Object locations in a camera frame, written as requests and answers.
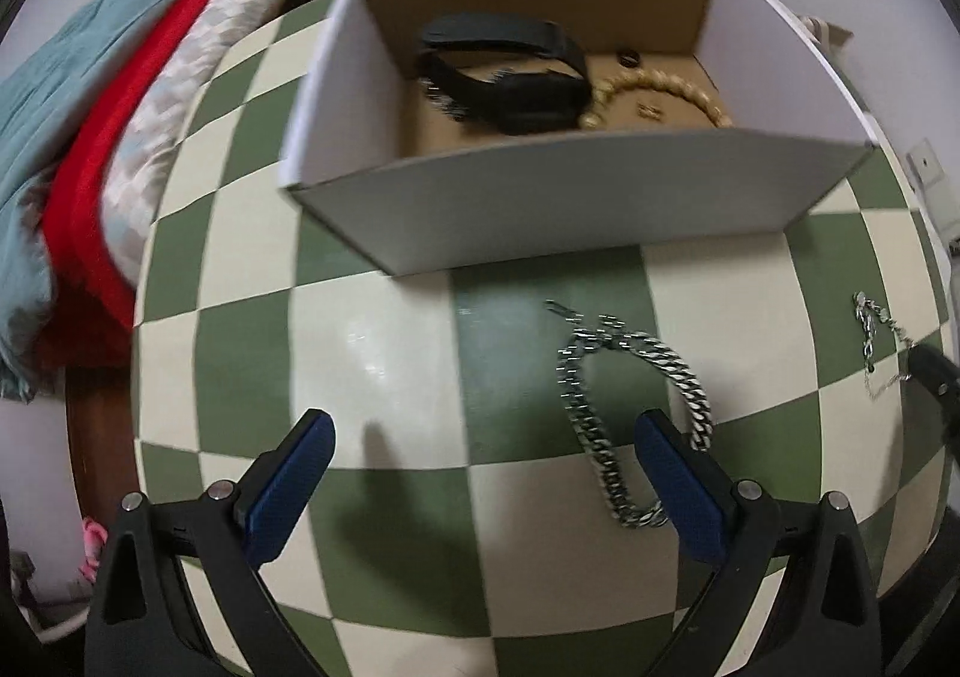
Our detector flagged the small silver earrings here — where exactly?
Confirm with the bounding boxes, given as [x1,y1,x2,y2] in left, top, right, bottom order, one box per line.
[636,102,664,122]

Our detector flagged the silver charm bracelet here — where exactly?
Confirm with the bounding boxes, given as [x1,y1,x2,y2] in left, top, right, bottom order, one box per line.
[849,288,918,403]

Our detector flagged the white cardboard box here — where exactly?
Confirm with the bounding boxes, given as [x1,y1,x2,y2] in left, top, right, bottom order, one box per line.
[278,0,877,276]

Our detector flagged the checkered grey white quilt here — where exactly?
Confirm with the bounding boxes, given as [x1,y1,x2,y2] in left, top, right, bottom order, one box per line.
[101,0,285,287]

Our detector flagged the black smart band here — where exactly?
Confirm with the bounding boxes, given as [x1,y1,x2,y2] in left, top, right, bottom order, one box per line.
[415,11,594,134]

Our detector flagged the teal blue blanket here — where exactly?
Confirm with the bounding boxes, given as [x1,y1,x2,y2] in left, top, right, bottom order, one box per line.
[2,0,174,402]

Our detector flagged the chunky silver chain bracelet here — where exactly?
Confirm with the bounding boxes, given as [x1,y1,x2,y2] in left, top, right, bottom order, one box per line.
[545,298,715,529]

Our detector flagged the wooden bead bracelet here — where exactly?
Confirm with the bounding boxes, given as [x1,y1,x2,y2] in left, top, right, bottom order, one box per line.
[577,68,736,131]

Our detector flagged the white wall socket row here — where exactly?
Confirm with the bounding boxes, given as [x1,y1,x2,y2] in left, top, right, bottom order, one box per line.
[907,140,960,250]

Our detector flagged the pink slipper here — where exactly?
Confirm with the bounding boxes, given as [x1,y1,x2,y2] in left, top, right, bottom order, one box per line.
[80,516,109,583]

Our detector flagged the red bed sheet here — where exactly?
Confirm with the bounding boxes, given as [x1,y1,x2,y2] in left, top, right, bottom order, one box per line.
[29,0,210,374]

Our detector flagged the green white checkered tablecloth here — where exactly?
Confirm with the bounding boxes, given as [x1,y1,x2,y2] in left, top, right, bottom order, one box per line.
[135,1,953,675]

